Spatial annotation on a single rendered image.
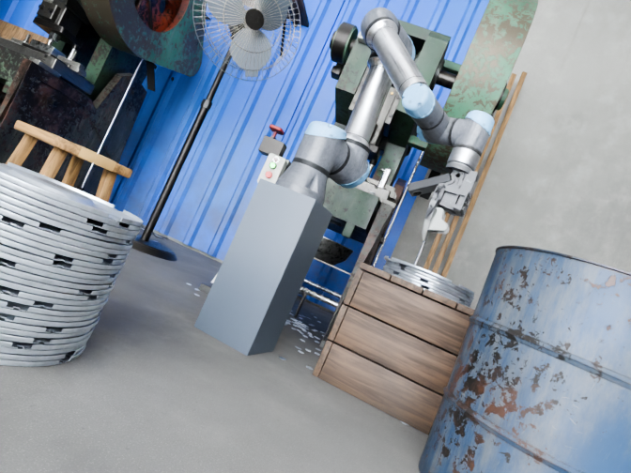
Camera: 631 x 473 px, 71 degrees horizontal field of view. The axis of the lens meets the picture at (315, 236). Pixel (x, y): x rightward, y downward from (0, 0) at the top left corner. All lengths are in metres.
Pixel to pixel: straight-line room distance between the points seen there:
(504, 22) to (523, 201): 1.70
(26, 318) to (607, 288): 0.87
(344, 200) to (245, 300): 0.79
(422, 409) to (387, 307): 0.28
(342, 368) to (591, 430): 0.65
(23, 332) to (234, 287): 0.62
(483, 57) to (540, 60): 1.91
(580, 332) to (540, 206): 2.65
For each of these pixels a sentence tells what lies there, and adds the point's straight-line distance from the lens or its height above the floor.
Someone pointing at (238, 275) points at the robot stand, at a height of 0.18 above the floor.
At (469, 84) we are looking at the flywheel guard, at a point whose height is 1.15.
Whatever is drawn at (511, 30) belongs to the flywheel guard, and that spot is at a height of 1.39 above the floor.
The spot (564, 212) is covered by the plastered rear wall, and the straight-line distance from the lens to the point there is 3.50.
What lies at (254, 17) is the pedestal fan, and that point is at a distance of 2.50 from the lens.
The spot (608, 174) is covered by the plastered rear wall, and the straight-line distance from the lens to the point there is 3.68.
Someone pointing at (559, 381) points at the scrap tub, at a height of 0.28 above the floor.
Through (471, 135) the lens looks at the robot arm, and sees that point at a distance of 1.22.
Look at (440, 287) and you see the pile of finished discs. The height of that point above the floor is 0.37.
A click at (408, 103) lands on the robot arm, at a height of 0.75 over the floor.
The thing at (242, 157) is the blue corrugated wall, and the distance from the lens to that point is 3.43.
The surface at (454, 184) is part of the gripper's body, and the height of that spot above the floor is 0.63.
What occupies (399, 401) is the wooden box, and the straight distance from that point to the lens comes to 1.27.
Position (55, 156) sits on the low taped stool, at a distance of 1.44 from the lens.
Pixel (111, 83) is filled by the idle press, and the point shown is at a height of 0.77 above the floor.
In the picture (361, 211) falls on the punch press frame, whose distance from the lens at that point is 1.83.
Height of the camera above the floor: 0.30
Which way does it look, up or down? 3 degrees up
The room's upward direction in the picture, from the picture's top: 24 degrees clockwise
